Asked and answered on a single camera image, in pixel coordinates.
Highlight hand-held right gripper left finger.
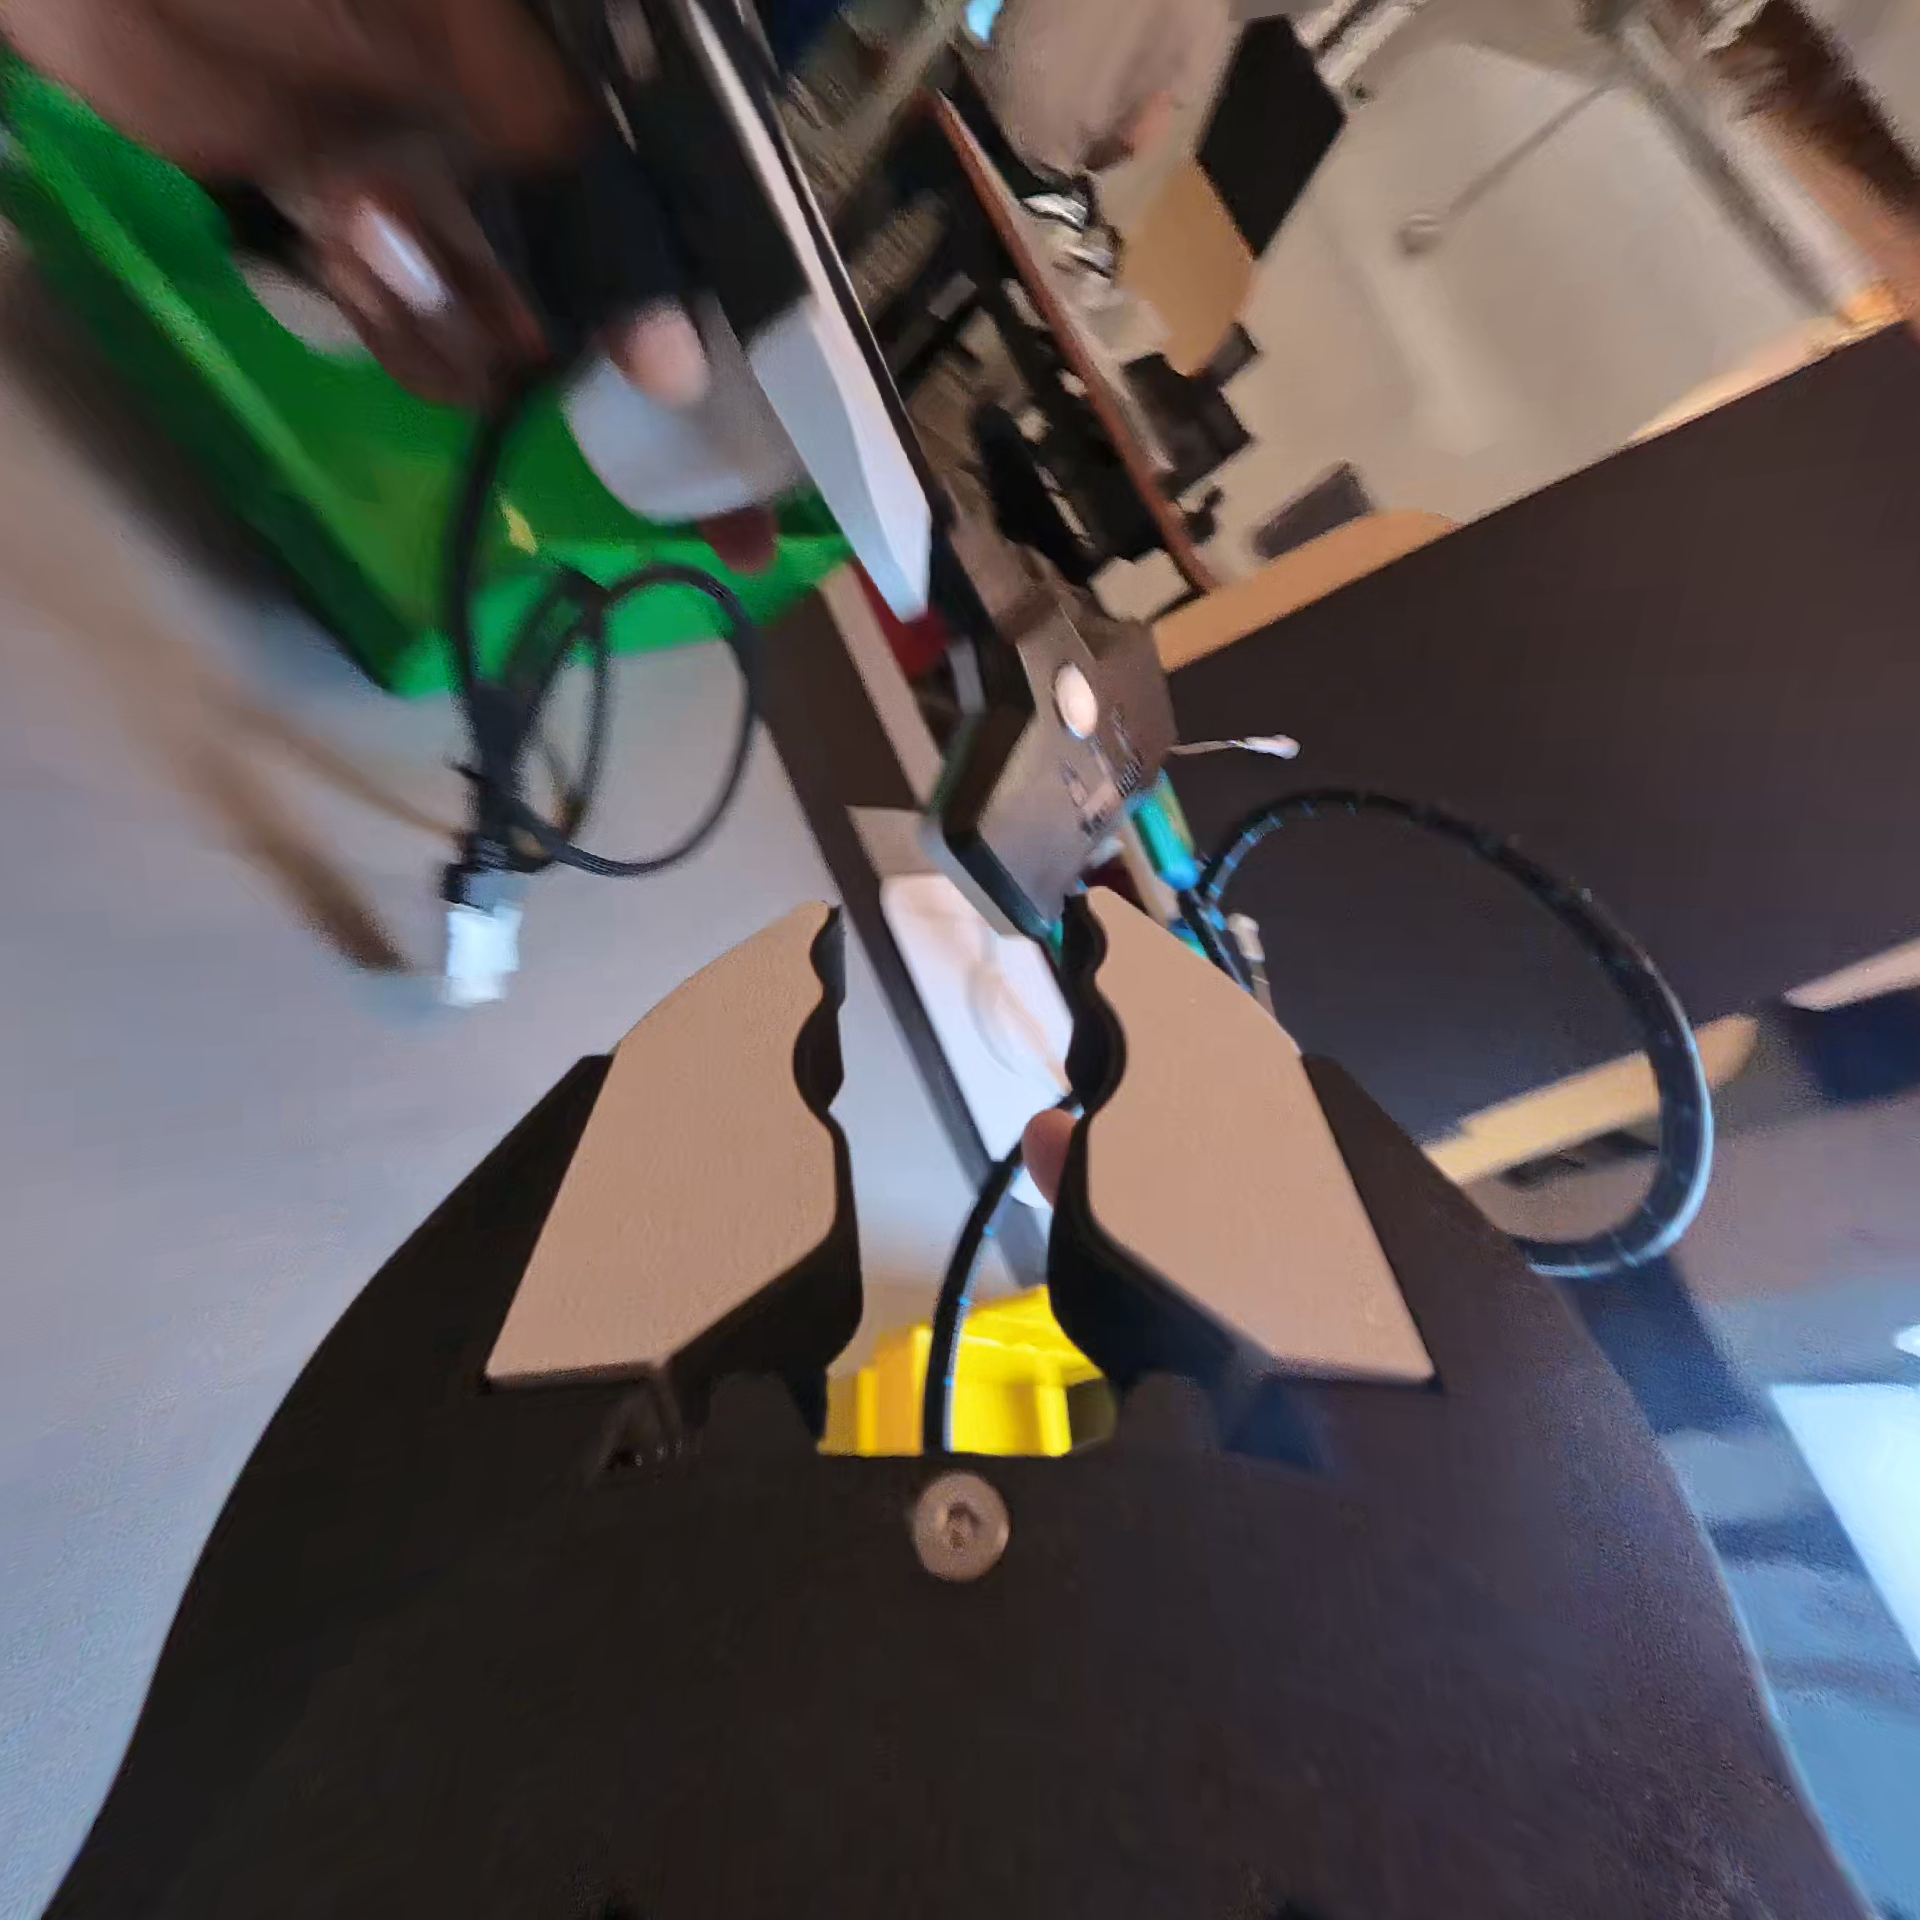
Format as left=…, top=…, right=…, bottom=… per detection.
left=483, top=902, right=866, bottom=1400

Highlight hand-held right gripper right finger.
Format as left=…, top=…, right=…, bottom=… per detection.
left=1047, top=888, right=1439, bottom=1400

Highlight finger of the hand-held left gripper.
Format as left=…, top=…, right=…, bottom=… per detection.
left=747, top=284, right=941, bottom=619

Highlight yellow plastic bin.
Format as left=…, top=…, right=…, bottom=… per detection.
left=819, top=1291, right=1117, bottom=1462

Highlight black hdmi adapter box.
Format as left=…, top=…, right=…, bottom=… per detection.
left=936, top=584, right=1176, bottom=917

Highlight braided hdmi cable green plugs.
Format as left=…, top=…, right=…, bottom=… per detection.
left=1117, top=774, right=1720, bottom=1286

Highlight person's left hand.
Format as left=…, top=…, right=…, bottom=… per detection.
left=0, top=0, right=789, bottom=579

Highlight cluttered wooden desk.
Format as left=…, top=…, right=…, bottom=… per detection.
left=929, top=91, right=1231, bottom=600

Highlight tan cardboard sheet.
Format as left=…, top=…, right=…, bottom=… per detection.
left=1135, top=166, right=1261, bottom=376

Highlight green plastic bin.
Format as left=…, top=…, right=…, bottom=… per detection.
left=0, top=61, right=857, bottom=698

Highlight black panel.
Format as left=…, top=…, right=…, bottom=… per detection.
left=1195, top=16, right=1352, bottom=255

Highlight black cable with white plug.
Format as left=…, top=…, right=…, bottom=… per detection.
left=437, top=374, right=768, bottom=1008

